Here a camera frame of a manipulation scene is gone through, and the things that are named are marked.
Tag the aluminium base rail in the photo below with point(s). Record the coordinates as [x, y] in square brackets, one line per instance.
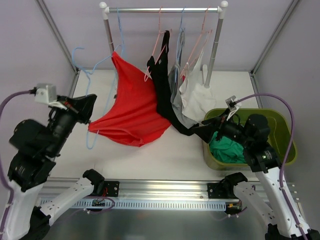
[147, 189]

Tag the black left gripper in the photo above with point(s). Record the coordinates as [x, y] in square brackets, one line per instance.
[76, 110]

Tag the light blue hanger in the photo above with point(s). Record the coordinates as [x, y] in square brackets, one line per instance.
[123, 47]

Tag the grey tank top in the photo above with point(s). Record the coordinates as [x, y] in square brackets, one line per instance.
[176, 101]

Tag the silver clothes rack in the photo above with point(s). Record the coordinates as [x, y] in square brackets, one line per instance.
[220, 10]

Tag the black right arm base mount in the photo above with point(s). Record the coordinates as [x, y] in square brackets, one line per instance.
[219, 190]

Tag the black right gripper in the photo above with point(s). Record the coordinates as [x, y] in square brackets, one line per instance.
[219, 127]

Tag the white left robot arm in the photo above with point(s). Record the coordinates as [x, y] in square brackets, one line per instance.
[37, 147]

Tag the aluminium corner frame post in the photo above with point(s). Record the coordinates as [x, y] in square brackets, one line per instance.
[275, 34]
[56, 33]

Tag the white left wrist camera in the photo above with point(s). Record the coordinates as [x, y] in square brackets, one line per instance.
[46, 93]

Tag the black tank top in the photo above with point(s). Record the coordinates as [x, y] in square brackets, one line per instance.
[158, 70]

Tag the white tank top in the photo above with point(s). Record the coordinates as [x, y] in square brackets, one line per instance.
[196, 99]

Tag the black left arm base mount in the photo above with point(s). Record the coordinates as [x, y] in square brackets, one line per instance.
[110, 189]

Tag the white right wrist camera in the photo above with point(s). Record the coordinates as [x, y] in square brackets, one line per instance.
[233, 106]

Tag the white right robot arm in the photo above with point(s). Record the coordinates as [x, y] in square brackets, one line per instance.
[281, 217]

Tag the red tank top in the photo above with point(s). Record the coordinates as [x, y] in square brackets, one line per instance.
[133, 119]

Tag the white slotted cable duct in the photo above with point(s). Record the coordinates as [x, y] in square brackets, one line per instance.
[132, 204]

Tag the green tank top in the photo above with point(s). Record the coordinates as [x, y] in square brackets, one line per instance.
[226, 150]

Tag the olive green plastic basket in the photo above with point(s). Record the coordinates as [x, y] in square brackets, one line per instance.
[278, 138]

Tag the aluminium corner frame post right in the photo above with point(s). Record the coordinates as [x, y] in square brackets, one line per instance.
[275, 34]

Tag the aluminium corner frame post left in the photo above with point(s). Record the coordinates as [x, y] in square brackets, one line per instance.
[56, 33]

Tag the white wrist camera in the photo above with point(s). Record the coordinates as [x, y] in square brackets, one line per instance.
[233, 106]
[46, 93]

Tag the blue hanger under grey top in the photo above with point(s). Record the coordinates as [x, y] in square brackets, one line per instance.
[179, 47]

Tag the pink hanger under white top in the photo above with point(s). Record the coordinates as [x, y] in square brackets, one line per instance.
[193, 57]

